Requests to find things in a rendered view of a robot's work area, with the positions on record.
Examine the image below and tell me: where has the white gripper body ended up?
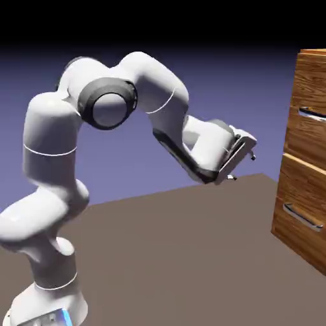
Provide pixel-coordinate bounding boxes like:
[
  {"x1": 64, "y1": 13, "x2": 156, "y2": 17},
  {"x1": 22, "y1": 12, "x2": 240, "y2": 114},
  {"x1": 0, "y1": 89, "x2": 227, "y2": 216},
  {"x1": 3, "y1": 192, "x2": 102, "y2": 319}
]
[{"x1": 213, "y1": 135, "x2": 258, "y2": 186}]

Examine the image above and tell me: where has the wooden drawer front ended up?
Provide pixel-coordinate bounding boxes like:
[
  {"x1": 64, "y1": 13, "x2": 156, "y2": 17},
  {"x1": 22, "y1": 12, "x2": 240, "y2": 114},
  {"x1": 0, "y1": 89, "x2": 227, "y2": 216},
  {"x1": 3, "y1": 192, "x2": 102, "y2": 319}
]
[
  {"x1": 271, "y1": 153, "x2": 326, "y2": 278},
  {"x1": 283, "y1": 52, "x2": 326, "y2": 176}
]

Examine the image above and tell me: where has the wooden cabinet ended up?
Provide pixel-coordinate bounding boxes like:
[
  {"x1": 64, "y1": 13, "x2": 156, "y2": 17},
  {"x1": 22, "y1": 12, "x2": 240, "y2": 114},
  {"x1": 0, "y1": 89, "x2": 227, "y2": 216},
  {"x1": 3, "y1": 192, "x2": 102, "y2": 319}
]
[{"x1": 270, "y1": 48, "x2": 326, "y2": 278}]

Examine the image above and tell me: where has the silver curved drawer handle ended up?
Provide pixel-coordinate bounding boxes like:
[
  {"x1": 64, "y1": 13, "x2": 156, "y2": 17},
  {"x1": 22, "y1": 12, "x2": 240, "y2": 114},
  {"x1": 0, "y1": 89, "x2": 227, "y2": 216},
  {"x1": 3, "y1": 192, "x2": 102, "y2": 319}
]
[
  {"x1": 298, "y1": 106, "x2": 326, "y2": 122},
  {"x1": 283, "y1": 202, "x2": 324, "y2": 233}
]

